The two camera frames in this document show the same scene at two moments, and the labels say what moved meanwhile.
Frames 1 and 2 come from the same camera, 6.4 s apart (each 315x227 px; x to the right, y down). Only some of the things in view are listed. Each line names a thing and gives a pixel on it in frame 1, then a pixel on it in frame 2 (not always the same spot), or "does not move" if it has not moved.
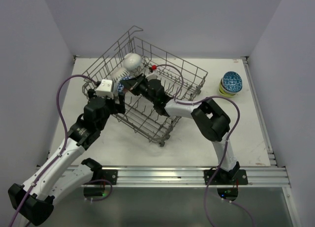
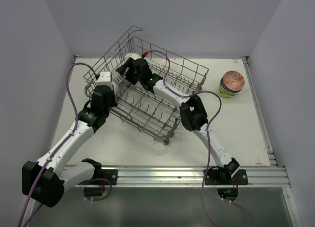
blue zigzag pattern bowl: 119,86 to 233,81
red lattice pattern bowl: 231,82 does not move
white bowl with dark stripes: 118,72 does not move
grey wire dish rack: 140,81 does not move
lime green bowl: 221,89 does not move
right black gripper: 134,87 to 121,69
